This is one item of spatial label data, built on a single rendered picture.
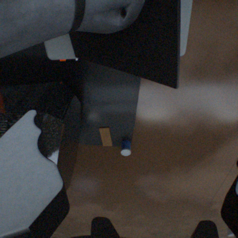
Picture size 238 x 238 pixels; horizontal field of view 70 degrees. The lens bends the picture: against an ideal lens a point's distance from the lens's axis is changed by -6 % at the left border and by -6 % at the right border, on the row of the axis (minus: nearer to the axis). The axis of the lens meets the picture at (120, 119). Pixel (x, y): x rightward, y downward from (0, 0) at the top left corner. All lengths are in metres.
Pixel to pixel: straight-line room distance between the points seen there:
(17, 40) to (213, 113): 1.76
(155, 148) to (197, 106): 0.64
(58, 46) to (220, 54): 1.28
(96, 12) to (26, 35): 0.09
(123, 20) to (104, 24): 0.03
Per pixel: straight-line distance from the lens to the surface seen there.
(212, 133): 2.04
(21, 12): 0.21
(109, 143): 1.91
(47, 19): 0.23
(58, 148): 1.05
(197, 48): 1.50
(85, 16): 0.26
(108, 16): 0.28
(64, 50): 0.55
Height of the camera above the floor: 1.35
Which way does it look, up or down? 52 degrees down
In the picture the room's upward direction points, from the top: 177 degrees counter-clockwise
